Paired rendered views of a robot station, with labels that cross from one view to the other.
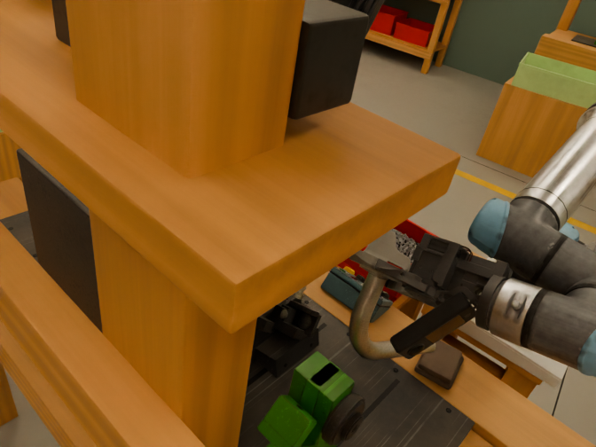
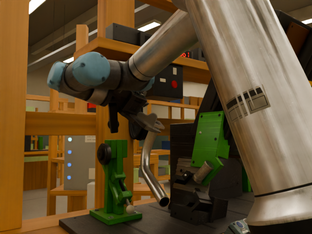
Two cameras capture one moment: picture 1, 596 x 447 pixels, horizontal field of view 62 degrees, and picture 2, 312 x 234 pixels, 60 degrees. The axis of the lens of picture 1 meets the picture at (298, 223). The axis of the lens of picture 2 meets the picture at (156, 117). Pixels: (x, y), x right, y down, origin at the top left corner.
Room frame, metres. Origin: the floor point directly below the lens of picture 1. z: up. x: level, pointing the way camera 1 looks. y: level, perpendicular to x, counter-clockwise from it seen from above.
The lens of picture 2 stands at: (0.85, -0.97, 1.18)
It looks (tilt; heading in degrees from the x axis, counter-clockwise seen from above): 4 degrees up; 107
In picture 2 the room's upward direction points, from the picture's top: straight up
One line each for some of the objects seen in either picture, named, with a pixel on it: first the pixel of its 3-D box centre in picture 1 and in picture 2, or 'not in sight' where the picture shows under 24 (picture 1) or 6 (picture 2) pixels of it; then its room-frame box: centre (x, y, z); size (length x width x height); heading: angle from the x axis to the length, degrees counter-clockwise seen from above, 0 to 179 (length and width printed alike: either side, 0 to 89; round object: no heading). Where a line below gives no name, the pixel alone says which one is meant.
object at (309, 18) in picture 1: (262, 36); (125, 37); (0.41, 0.06, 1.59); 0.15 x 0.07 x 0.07; 54
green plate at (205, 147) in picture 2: not in sight; (212, 139); (0.76, 0.06, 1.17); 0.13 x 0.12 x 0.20; 54
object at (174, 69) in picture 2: not in sight; (160, 82); (0.52, 0.19, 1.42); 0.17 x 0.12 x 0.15; 54
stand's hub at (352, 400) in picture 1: (346, 421); (102, 153); (0.40, -0.11, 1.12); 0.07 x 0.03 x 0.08; 144
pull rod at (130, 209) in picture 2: not in sight; (128, 204); (0.50, -0.12, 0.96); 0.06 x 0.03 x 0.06; 144
